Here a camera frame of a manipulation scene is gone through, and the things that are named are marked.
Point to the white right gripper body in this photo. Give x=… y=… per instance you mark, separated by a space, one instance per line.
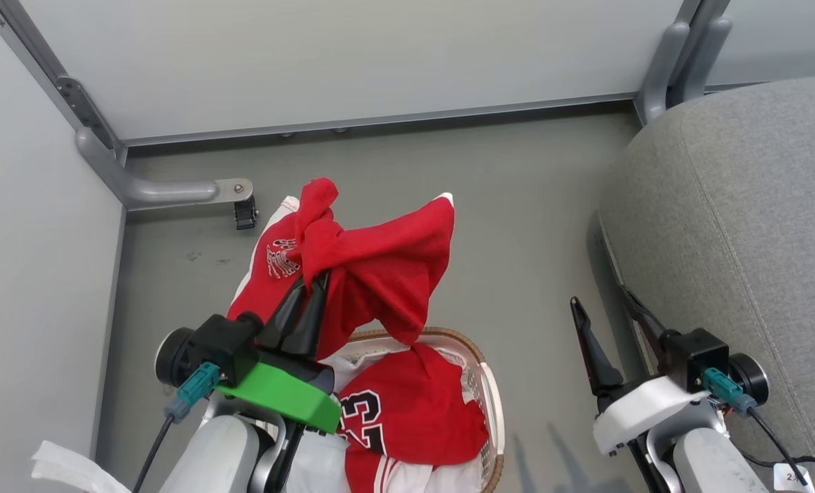
x=644 y=411

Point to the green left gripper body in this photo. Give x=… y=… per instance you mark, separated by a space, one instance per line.
x=284 y=396

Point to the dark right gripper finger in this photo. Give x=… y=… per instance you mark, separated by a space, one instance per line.
x=596 y=356
x=644 y=316

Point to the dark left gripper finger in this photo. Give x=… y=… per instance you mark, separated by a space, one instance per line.
x=309 y=322
x=285 y=316

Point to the red jersey with white trim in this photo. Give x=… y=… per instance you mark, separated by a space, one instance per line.
x=380 y=267

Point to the red jersey number 23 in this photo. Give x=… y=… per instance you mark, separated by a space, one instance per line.
x=414 y=411

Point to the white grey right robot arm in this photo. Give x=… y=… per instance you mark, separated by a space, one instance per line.
x=712 y=465

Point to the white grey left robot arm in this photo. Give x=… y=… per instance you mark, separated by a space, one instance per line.
x=219 y=452

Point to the white liner cloth in basket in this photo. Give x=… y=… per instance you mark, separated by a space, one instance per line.
x=353 y=363

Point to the white laundry basket brown rim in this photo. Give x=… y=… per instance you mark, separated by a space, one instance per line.
x=493 y=404

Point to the black caster wheel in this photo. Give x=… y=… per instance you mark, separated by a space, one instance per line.
x=246 y=213

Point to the grey fabric sofa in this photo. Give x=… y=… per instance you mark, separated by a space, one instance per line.
x=743 y=239

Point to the white paper label tag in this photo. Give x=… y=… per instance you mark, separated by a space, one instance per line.
x=793 y=478

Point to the long grey partition foot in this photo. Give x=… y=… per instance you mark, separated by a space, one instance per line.
x=154 y=190

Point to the white crumpled paper sheet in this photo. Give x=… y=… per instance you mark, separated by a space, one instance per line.
x=72 y=467

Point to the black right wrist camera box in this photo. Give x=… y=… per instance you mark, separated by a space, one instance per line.
x=698 y=357

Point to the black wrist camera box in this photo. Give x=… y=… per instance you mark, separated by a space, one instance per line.
x=221 y=346
x=698 y=357

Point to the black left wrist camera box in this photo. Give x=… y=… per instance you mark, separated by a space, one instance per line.
x=221 y=346

